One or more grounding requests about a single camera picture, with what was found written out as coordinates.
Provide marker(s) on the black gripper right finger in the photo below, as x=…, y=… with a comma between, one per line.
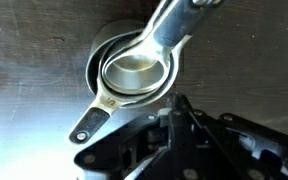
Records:
x=244, y=146

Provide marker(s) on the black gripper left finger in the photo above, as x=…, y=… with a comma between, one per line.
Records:
x=177, y=140

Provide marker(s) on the small steel measuring cup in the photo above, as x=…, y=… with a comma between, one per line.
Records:
x=170, y=26

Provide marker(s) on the half cup steel measuring cup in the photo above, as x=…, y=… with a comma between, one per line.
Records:
x=109, y=101

